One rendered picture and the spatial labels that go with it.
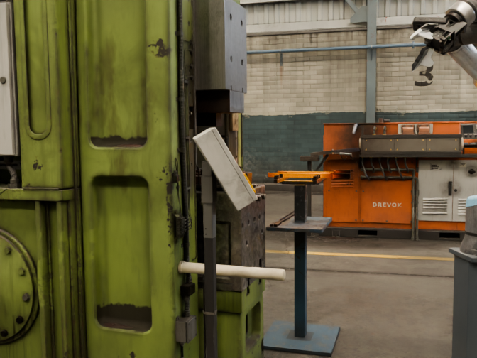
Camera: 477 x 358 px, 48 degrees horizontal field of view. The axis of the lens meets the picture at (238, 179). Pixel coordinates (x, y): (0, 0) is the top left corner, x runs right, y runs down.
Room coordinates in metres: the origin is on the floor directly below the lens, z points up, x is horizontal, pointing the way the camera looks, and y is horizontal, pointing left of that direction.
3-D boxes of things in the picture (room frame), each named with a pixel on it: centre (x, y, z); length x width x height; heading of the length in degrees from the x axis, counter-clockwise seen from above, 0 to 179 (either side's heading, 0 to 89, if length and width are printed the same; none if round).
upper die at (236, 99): (2.57, 0.20, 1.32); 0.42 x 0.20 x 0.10; 71
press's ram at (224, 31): (2.61, 0.19, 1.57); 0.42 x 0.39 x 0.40; 71
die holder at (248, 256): (2.63, 0.19, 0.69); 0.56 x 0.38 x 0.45; 71
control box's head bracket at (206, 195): (1.96, 0.08, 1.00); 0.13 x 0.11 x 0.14; 161
